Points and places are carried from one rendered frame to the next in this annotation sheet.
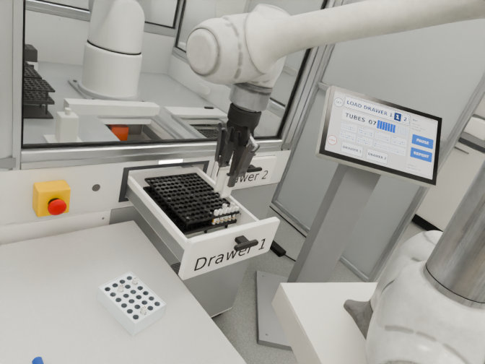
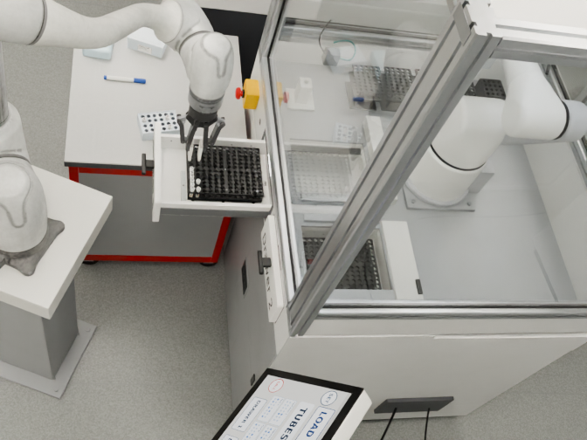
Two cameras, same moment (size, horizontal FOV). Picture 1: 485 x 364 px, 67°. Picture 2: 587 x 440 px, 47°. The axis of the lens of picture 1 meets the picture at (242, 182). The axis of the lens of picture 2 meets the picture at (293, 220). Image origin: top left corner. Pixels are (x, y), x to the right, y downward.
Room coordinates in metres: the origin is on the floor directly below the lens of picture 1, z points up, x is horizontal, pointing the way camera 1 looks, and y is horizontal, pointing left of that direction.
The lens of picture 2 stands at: (1.56, -0.89, 2.52)
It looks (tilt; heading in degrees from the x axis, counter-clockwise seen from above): 55 degrees down; 111
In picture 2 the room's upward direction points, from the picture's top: 25 degrees clockwise
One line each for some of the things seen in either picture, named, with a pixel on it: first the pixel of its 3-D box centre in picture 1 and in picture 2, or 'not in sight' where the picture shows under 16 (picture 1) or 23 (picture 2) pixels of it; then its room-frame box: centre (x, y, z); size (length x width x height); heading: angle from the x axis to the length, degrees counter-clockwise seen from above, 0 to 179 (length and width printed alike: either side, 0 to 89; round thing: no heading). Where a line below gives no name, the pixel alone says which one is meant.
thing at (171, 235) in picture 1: (187, 204); (226, 176); (0.90, 0.13, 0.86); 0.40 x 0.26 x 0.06; 48
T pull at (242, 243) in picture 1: (243, 242); (148, 164); (0.74, -0.05, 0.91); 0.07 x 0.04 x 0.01; 138
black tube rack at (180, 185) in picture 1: (189, 204); (224, 175); (0.89, 0.12, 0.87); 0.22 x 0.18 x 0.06; 48
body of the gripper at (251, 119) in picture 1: (241, 124); (202, 113); (0.83, 0.04, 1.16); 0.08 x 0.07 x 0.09; 49
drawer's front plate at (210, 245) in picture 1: (232, 245); (156, 171); (0.76, -0.03, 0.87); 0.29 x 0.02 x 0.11; 138
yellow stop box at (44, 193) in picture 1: (52, 198); (249, 93); (0.71, 0.42, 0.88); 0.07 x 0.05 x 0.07; 138
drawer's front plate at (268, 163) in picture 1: (244, 172); (271, 267); (1.21, 0.00, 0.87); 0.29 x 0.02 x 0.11; 138
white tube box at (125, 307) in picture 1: (131, 301); (158, 125); (0.58, 0.15, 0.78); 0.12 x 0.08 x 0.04; 61
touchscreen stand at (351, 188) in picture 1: (330, 240); not in sight; (1.56, -0.50, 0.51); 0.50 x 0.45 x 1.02; 7
